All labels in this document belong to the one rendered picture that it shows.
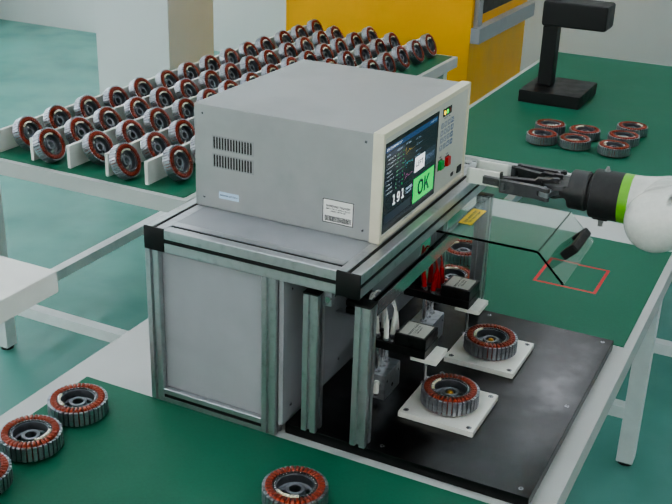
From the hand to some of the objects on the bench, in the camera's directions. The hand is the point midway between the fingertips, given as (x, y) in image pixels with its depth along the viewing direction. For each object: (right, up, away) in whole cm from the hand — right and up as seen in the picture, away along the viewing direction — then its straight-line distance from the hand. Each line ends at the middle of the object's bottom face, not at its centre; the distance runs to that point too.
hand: (487, 173), depth 199 cm
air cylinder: (-10, -34, +24) cm, 43 cm away
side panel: (-53, -46, -2) cm, 70 cm away
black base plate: (-4, -43, +10) cm, 44 cm away
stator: (-8, -44, -2) cm, 45 cm away
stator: (-36, -57, -27) cm, 73 cm away
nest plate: (-8, -46, -2) cm, 46 cm away
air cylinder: (-21, -43, +4) cm, 48 cm away
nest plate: (+3, -37, +18) cm, 41 cm away
